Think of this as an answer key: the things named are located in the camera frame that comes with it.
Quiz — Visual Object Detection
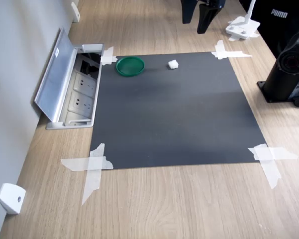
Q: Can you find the black bag with logo print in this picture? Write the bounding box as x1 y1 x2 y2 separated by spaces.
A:
241 0 299 59

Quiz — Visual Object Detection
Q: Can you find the silver cable duct box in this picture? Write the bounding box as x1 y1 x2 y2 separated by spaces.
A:
33 27 105 130

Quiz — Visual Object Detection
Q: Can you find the white power socket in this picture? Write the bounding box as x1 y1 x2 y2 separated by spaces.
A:
68 91 95 113
73 71 97 92

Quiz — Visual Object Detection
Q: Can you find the white masking tape patch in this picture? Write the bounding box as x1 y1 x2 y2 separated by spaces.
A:
210 39 253 61
247 143 299 190
100 46 118 66
60 143 114 206

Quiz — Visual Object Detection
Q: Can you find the round green lid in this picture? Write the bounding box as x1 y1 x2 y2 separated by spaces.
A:
115 56 146 78

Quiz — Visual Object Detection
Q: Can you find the white taped stand bracket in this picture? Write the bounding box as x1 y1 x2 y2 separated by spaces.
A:
225 0 261 41

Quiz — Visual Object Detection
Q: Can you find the white partition foot bracket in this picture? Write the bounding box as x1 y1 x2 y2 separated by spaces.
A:
71 1 81 23
0 183 27 215

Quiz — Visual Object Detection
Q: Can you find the dark grey mat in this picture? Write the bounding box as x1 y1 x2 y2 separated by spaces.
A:
91 51 267 170

